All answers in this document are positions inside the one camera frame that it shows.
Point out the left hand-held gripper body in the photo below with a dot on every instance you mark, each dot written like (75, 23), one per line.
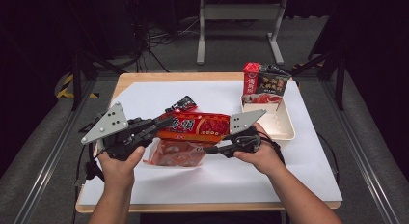
(109, 124)

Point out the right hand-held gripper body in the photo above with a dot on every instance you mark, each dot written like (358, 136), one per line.
(244, 121)

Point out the orange snack packet red header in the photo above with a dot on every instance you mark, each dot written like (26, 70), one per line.
(193, 127)

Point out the white plastic box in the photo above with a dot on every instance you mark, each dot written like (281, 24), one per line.
(279, 124)

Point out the large red and black packet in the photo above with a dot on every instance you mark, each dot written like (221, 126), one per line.
(265, 84)

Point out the person's right hand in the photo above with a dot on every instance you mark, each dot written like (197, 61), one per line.
(263, 159)

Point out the person's left hand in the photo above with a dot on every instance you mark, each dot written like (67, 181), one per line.
(119, 172)

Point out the small black and red packet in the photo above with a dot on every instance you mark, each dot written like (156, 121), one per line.
(181, 104)

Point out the white paper sheet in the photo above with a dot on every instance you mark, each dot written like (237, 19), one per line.
(225, 182)

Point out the black metal stand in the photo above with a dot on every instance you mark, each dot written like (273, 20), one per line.
(334, 66)
(76, 79)

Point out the yellow and black floor tape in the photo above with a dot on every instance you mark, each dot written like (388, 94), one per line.
(66, 89)

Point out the aluminium floor rail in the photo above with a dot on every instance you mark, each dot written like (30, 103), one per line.
(48, 159)
(360, 153)

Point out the white metal stand frame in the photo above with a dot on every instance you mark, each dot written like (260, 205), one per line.
(239, 11)

